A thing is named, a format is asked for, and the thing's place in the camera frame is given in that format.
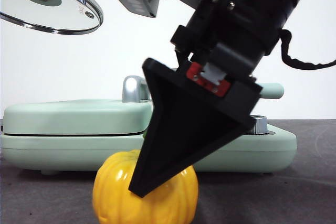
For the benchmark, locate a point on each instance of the mint green breakfast machine base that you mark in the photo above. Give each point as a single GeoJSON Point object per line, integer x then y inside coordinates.
{"type": "Point", "coordinates": [52, 153]}

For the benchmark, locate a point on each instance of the mint green griddle cover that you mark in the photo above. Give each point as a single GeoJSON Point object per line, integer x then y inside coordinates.
{"type": "Point", "coordinates": [65, 119]}

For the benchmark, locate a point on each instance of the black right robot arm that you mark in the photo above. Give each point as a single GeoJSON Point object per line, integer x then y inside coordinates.
{"type": "Point", "coordinates": [249, 11]}

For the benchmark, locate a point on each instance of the silver control knob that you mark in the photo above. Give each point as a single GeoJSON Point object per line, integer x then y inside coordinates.
{"type": "Point", "coordinates": [260, 125]}

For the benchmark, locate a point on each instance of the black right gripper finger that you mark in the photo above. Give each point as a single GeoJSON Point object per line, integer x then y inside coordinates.
{"type": "Point", "coordinates": [189, 129]}

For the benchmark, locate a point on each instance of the yellow toy pumpkin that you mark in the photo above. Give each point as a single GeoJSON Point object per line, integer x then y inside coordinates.
{"type": "Point", "coordinates": [115, 197]}

